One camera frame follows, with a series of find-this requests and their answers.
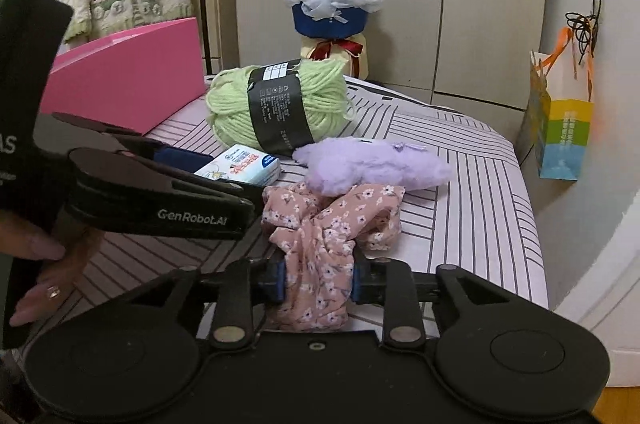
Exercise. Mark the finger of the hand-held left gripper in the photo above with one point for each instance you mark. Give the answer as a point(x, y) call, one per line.
point(165, 209)
point(175, 158)

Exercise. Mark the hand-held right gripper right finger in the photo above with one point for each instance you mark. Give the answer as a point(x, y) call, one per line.
point(358, 281)

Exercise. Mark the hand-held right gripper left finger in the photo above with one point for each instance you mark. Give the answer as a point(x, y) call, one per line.
point(280, 282)

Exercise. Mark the pink floral scrunchie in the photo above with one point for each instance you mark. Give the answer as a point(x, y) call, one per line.
point(320, 244)

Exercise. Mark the white tissue pack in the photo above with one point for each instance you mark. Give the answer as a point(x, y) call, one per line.
point(240, 166)

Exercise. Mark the pink cardboard box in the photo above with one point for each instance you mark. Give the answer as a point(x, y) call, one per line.
point(130, 74)

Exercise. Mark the person's left hand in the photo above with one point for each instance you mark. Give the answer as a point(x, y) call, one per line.
point(30, 241)

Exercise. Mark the purple fluffy toy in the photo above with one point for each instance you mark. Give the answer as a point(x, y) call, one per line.
point(370, 166)

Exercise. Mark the green yarn skein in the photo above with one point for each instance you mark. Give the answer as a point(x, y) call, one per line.
point(280, 104)

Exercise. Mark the colourful gift bag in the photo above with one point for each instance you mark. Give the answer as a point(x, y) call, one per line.
point(562, 134)

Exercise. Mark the beige wardrobe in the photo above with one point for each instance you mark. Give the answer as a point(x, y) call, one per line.
point(450, 4)

